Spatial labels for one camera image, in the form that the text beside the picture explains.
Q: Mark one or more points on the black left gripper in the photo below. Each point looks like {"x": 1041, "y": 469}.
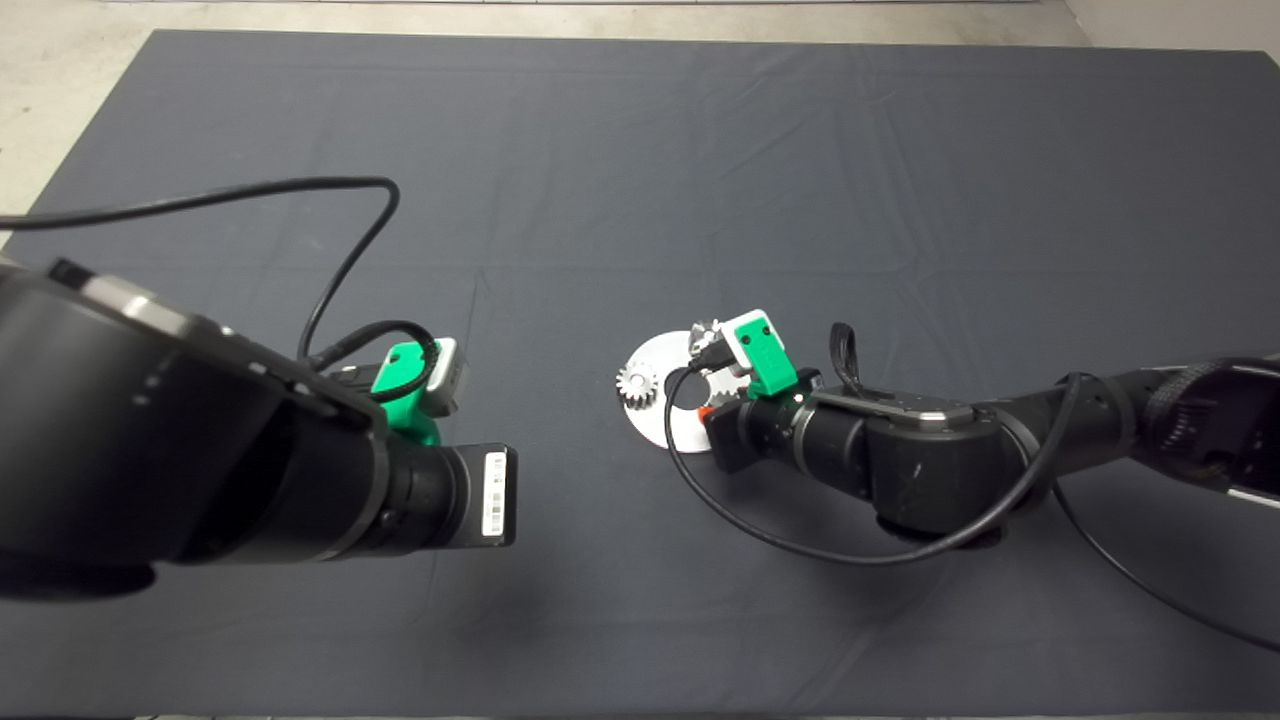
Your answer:
{"x": 480, "y": 495}

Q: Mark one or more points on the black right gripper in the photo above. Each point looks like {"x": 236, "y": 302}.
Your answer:
{"x": 745, "y": 435}

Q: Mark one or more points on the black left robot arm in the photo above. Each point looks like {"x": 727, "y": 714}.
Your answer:
{"x": 150, "y": 450}

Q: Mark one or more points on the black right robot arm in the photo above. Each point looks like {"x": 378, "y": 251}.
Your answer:
{"x": 950, "y": 460}

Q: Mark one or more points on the small silver steel gear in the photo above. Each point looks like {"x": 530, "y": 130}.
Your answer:
{"x": 637, "y": 385}
{"x": 700, "y": 335}

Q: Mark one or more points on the round metal plate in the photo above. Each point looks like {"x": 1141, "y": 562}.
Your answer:
{"x": 655, "y": 425}

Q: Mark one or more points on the dark grey table cloth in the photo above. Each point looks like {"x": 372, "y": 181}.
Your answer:
{"x": 600, "y": 150}

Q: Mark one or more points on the green right wrist camera mount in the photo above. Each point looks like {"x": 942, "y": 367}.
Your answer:
{"x": 765, "y": 355}

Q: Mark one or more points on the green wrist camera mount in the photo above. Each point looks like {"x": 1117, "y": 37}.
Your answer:
{"x": 405, "y": 395}
{"x": 765, "y": 355}

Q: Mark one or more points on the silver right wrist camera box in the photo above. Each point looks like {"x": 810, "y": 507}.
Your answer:
{"x": 738, "y": 335}

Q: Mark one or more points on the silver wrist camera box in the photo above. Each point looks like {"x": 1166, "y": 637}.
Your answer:
{"x": 448, "y": 375}
{"x": 738, "y": 335}

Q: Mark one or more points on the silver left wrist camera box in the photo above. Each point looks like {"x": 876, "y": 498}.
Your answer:
{"x": 448, "y": 375}

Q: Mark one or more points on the green left wrist camera mount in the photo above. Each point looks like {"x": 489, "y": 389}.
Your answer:
{"x": 405, "y": 395}

